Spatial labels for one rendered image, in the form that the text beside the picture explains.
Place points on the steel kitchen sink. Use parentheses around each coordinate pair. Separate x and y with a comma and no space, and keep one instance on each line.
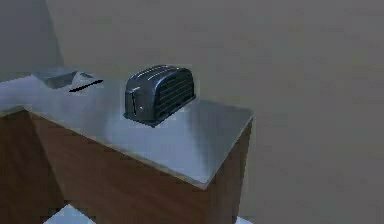
(56,79)

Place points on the brown wooden kitchen counter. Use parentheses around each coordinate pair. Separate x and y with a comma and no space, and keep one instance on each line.
(116,173)

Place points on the dark metal toaster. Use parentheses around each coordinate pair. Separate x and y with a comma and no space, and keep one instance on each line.
(156,93)

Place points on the black thin utensil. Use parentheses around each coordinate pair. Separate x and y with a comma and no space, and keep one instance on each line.
(86,86)

